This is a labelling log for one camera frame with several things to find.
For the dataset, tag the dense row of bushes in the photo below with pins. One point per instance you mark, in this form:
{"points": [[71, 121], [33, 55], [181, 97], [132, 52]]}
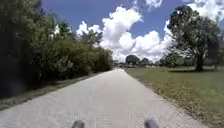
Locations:
{"points": [[43, 53]]}

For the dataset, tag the pale grey paved path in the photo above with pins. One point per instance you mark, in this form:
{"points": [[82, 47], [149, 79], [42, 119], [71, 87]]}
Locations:
{"points": [[110, 96]]}

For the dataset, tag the robot's own part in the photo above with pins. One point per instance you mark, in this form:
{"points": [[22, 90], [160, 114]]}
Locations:
{"points": [[151, 124], [78, 124]]}

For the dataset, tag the green grass field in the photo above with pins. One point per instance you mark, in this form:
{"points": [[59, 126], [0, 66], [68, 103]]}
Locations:
{"points": [[190, 86]]}

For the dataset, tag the distant row of trees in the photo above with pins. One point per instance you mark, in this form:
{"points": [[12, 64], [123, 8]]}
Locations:
{"points": [[143, 61]]}

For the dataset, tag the grass verge strip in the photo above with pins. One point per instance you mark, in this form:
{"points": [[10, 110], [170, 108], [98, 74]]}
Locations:
{"points": [[30, 94]]}

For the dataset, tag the large dark tree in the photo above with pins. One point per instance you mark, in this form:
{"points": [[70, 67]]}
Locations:
{"points": [[195, 33]]}

